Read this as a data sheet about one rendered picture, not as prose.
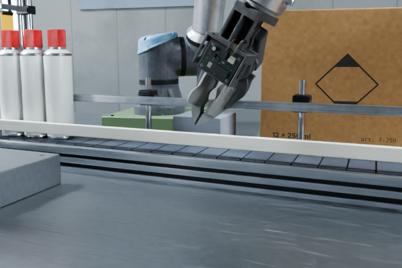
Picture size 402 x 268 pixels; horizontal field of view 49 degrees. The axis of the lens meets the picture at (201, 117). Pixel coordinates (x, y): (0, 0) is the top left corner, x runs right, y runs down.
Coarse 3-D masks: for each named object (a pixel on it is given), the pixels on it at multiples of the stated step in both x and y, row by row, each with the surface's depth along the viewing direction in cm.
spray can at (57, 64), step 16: (48, 32) 80; (64, 32) 81; (48, 48) 81; (64, 48) 82; (48, 64) 80; (64, 64) 81; (48, 80) 81; (64, 80) 81; (48, 96) 81; (64, 96) 81; (48, 112) 82; (64, 112) 82
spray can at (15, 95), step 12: (12, 36) 83; (12, 48) 84; (0, 60) 83; (12, 60) 83; (0, 72) 84; (12, 72) 83; (0, 84) 84; (12, 84) 84; (0, 96) 85; (12, 96) 84; (12, 108) 84; (12, 132) 85
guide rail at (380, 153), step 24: (0, 120) 83; (24, 120) 83; (192, 144) 69; (216, 144) 68; (240, 144) 66; (264, 144) 65; (288, 144) 63; (312, 144) 62; (336, 144) 61; (360, 144) 60
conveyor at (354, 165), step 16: (64, 144) 79; (80, 144) 78; (96, 144) 78; (112, 144) 78; (128, 144) 78; (144, 144) 78; (160, 144) 78; (240, 160) 67; (256, 160) 66; (272, 160) 66; (288, 160) 66; (304, 160) 66; (320, 160) 66; (336, 160) 66; (352, 160) 66; (368, 160) 66
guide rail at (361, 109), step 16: (80, 96) 85; (96, 96) 83; (112, 96) 82; (128, 96) 81; (144, 96) 80; (320, 112) 68; (336, 112) 67; (352, 112) 66; (368, 112) 66; (384, 112) 65; (400, 112) 64
